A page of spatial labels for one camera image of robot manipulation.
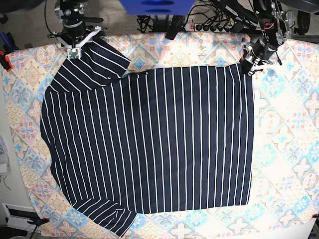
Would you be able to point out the blue orange clamp bottom left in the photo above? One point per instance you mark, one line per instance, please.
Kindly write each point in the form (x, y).
(37, 221)

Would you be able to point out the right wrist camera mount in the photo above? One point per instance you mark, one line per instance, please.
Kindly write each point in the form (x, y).
(74, 47)

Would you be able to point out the white vent panel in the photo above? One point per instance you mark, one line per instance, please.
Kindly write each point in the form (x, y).
(18, 216)

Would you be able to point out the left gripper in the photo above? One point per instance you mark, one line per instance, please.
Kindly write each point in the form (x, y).
(261, 49)

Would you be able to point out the white power strip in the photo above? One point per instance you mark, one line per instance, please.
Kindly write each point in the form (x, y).
(212, 27)

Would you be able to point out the red black clamp left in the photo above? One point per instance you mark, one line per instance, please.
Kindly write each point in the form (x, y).
(4, 61)

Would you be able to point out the patterned pastel tablecloth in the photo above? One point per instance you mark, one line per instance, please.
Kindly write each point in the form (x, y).
(285, 186)

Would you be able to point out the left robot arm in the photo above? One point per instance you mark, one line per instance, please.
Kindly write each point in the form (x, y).
(275, 29)

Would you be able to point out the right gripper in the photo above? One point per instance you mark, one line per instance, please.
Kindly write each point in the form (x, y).
(75, 30)

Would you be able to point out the navy white striped T-shirt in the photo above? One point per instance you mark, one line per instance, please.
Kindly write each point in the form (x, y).
(162, 140)

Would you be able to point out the white equipment box left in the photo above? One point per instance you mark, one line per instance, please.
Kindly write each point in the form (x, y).
(4, 159)

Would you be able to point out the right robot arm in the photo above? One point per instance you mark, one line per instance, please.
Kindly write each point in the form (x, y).
(71, 14)

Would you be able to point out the blue box overhead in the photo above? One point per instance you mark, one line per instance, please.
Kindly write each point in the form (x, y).
(157, 7)

